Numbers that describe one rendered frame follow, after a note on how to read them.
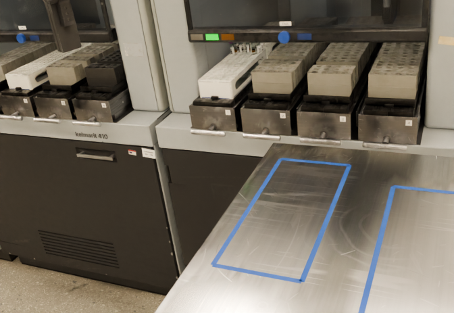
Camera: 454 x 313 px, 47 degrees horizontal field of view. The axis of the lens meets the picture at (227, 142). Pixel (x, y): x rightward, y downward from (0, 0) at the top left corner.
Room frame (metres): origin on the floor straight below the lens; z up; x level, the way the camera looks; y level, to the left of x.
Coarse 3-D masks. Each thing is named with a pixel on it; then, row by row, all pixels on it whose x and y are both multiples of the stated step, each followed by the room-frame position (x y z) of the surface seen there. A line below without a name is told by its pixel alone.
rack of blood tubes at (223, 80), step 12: (264, 48) 1.58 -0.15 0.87; (228, 60) 1.50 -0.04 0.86; (240, 60) 1.49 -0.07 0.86; (252, 60) 1.47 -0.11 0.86; (216, 72) 1.42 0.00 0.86; (228, 72) 1.40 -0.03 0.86; (240, 72) 1.38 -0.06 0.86; (204, 84) 1.35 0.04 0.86; (216, 84) 1.33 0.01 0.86; (228, 84) 1.32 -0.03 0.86; (240, 84) 1.44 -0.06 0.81; (204, 96) 1.35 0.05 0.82; (228, 96) 1.32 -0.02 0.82
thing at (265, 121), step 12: (300, 96) 1.29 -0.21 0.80; (252, 108) 1.25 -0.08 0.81; (264, 108) 1.24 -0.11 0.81; (276, 108) 1.22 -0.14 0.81; (288, 108) 1.23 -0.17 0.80; (252, 120) 1.25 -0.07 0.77; (264, 120) 1.23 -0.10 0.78; (276, 120) 1.22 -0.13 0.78; (288, 120) 1.21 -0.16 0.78; (252, 132) 1.25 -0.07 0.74; (264, 132) 1.21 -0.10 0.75; (276, 132) 1.22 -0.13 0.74; (288, 132) 1.21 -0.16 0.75
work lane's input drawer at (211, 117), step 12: (252, 84) 1.43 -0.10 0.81; (216, 96) 1.32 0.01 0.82; (240, 96) 1.34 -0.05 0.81; (192, 108) 1.33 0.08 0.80; (204, 108) 1.31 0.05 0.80; (216, 108) 1.29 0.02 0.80; (228, 108) 1.28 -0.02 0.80; (240, 108) 1.31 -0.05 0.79; (192, 120) 1.33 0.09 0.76; (204, 120) 1.31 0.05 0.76; (216, 120) 1.30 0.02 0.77; (228, 120) 1.28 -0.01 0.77; (192, 132) 1.28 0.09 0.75; (204, 132) 1.27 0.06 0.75; (216, 132) 1.25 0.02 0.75
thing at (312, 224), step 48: (288, 144) 1.00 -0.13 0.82; (240, 192) 0.83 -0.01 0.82; (288, 192) 0.81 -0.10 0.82; (336, 192) 0.79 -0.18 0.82; (384, 192) 0.77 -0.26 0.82; (432, 192) 0.75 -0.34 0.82; (240, 240) 0.69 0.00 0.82; (288, 240) 0.67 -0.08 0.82; (336, 240) 0.65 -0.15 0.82; (384, 240) 0.64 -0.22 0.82; (432, 240) 0.62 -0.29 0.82; (192, 288) 0.59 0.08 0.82; (240, 288) 0.57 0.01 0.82; (288, 288) 0.56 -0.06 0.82; (336, 288) 0.55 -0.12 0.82; (384, 288) 0.54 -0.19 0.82; (432, 288) 0.53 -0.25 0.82
